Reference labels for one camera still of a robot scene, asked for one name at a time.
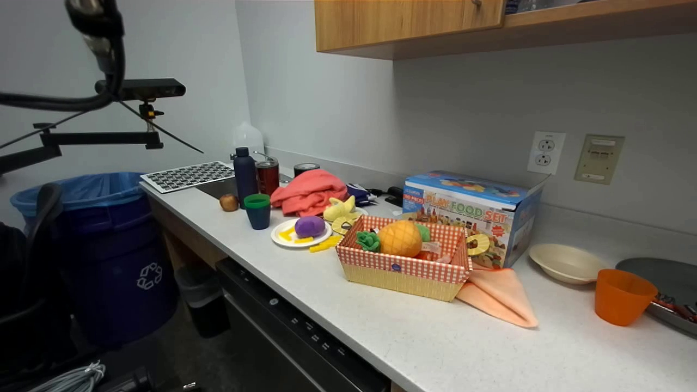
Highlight pineapple plush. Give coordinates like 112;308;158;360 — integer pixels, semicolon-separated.
358;220;424;256

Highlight yellow plush toy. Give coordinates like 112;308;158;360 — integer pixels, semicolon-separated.
313;196;362;252

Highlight purple plush toy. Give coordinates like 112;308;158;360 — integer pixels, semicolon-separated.
295;217;324;238

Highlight green plush toy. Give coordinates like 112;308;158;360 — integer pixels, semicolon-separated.
416;225;434;241

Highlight red checkered basket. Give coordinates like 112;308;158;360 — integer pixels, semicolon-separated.
336;216;474;301

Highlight brown round toy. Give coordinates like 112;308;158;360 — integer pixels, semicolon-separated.
221;193;241;211

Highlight pineapple slice toy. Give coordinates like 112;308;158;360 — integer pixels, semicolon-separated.
467;232;492;256

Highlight blue play food box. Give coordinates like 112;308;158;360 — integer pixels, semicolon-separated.
404;172;543;268

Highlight wooden upper cabinet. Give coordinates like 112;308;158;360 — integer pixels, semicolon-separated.
315;0;697;61

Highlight pink red cloth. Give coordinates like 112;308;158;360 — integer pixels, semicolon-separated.
271;169;350;216

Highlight white plate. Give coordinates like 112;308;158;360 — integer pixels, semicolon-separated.
271;220;331;247

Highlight green blue cup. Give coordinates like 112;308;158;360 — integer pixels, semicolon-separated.
245;193;271;230

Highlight white dish rack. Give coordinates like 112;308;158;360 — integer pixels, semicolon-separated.
143;161;235;193

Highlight black dishwasher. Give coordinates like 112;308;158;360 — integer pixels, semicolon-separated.
219;258;390;392

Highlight orange napkin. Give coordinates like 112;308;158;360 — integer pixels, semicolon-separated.
458;268;538;328

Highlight cream bowl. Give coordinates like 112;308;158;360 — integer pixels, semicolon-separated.
530;244;605;284

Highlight blue recycling bin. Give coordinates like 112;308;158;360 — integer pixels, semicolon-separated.
11;172;180;345

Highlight orange cup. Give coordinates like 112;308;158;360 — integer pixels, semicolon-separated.
595;270;658;327

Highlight grey plate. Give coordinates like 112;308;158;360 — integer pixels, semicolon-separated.
617;256;697;337

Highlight black chair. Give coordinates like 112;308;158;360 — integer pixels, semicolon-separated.
0;182;74;392

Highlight white wall outlet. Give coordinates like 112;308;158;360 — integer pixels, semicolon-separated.
527;131;566;173

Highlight black camera on stand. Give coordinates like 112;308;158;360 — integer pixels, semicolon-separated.
114;78;186;100

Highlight beige wall plate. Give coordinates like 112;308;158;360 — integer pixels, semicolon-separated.
576;135;625;184

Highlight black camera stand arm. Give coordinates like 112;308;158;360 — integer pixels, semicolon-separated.
0;103;161;173

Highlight black cable hose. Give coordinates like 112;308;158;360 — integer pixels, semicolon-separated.
0;0;205;156

